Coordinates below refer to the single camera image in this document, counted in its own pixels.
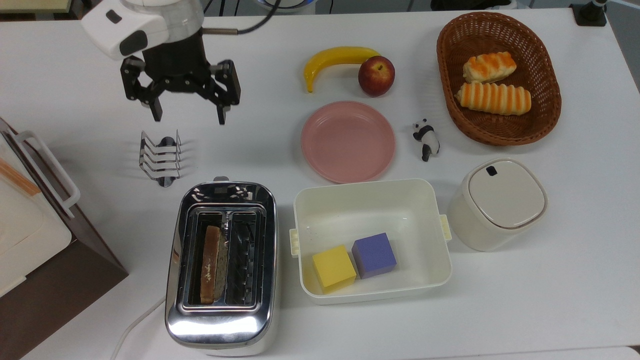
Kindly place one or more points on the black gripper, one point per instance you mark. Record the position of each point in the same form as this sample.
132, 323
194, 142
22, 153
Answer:
177, 65

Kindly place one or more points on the brown bread slice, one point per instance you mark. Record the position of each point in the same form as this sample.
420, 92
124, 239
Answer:
210, 265

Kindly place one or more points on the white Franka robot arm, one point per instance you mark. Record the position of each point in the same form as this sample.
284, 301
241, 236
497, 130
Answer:
125, 25

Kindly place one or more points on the pink plate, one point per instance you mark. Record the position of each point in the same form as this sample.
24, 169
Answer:
347, 142

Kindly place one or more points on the short orange-topped bread roll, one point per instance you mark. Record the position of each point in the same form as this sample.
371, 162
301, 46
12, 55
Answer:
489, 67

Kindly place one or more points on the long striped bread roll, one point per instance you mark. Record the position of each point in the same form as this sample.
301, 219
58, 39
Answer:
492, 98

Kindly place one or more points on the metal toast rack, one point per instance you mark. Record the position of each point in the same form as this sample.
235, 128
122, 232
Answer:
160, 160

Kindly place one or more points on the yellow banana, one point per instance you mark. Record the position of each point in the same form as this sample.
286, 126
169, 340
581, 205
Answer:
335, 56

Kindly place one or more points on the red apple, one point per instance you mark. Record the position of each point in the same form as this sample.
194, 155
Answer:
376, 76

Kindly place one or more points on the white plastic container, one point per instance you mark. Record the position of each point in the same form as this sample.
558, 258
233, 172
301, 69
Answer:
370, 210

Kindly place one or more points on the yellow cube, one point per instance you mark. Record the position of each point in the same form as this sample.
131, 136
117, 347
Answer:
333, 267

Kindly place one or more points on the chrome and cream toaster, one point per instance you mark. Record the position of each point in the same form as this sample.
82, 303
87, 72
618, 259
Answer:
220, 327

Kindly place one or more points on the panda figurine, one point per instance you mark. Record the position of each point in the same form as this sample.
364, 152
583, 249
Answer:
426, 137

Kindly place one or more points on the purple cube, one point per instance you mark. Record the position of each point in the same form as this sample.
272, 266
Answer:
374, 255

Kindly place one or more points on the brown wicker basket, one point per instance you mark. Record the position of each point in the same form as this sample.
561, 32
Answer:
452, 65

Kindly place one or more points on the cream lidded canister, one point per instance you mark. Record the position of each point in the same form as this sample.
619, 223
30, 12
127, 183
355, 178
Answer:
500, 200

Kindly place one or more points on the black camera stand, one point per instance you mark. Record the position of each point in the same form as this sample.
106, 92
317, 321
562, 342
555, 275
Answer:
590, 14

